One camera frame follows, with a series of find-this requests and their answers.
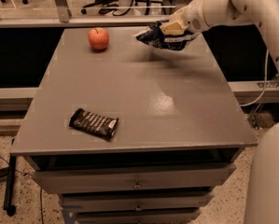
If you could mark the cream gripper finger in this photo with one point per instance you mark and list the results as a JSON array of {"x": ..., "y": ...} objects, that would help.
[
  {"x": 176, "y": 39},
  {"x": 176, "y": 27}
]

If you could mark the red apple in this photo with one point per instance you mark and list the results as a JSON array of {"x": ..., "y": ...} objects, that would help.
[{"x": 98, "y": 38}]

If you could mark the metal window rail frame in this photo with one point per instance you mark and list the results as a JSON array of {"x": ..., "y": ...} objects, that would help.
[{"x": 54, "y": 12}]

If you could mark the grey drawer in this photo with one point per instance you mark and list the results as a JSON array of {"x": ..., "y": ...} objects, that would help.
[
  {"x": 155, "y": 216},
  {"x": 136, "y": 202},
  {"x": 134, "y": 178}
]

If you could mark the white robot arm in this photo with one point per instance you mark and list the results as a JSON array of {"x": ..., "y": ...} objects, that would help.
[{"x": 264, "y": 14}]

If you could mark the top grey drawer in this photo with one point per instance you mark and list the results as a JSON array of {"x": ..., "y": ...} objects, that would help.
[{"x": 134, "y": 178}]

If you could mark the blue chip bag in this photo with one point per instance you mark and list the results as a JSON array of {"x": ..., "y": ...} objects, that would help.
[{"x": 154, "y": 37}]

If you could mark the bottom grey drawer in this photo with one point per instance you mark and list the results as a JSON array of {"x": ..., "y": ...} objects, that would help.
[{"x": 155, "y": 216}]

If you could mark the black stand leg with caster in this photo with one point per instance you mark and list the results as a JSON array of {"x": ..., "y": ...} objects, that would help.
[{"x": 9, "y": 207}]

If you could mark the grey drawer cabinet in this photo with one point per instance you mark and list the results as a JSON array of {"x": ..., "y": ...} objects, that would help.
[{"x": 174, "y": 108}]

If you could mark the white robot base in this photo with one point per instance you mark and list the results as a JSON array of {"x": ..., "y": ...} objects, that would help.
[{"x": 262, "y": 201}]

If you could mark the black snack bar wrapper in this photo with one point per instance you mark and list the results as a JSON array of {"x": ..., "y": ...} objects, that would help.
[{"x": 93, "y": 123}]

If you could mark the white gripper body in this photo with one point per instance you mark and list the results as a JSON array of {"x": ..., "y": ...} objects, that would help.
[{"x": 191, "y": 17}]

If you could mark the middle grey drawer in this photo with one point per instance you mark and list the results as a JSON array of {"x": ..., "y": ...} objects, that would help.
[{"x": 136, "y": 202}]

